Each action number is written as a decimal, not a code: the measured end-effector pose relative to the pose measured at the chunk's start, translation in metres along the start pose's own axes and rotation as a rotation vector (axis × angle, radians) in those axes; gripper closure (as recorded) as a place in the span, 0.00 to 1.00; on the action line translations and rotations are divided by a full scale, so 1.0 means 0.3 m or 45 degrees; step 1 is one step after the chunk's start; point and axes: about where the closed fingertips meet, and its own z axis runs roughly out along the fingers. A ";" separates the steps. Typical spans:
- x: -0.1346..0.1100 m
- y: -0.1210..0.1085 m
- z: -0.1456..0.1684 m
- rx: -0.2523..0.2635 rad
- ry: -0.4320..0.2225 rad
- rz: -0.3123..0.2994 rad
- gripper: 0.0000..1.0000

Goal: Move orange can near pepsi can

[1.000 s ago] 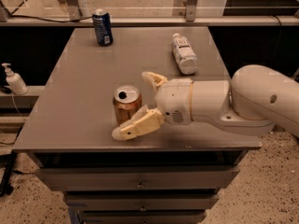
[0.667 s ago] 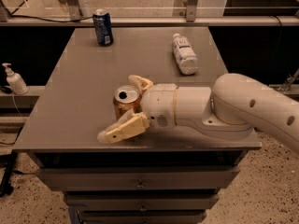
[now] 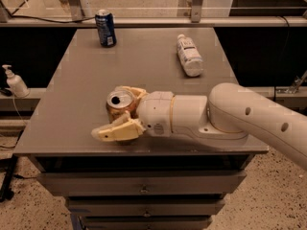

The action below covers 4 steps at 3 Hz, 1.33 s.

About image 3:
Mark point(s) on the black stand leg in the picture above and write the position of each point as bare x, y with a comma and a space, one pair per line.
7, 167

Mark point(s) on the metal frame post left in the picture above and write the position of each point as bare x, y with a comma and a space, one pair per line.
80, 9

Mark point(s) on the blue pepsi can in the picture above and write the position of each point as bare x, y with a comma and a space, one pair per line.
105, 27

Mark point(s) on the metal clamp bracket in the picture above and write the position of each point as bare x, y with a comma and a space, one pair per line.
293, 88

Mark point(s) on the metal frame post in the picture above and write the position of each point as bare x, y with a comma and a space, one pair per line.
80, 9
196, 8

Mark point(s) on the bottom grey drawer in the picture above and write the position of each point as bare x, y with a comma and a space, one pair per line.
155, 223

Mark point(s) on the orange soda can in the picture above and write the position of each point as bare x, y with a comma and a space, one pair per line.
118, 102

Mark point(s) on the metal frame post right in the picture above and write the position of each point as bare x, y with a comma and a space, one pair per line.
196, 8

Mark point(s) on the middle grey drawer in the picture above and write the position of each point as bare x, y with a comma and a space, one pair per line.
142, 207

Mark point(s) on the white plastic bottle lying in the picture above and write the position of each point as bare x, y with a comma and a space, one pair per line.
189, 56

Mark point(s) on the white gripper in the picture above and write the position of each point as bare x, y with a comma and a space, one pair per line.
155, 111

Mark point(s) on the top grey drawer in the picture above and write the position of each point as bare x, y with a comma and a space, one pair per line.
141, 183

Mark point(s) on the white pump dispenser bottle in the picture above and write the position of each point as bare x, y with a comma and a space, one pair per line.
15, 82

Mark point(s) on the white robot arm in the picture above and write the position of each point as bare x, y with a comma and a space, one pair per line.
227, 116

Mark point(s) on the grey drawer cabinet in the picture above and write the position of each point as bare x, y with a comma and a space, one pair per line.
58, 137

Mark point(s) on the grey drawer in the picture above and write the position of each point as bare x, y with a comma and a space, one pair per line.
141, 183
142, 207
155, 223

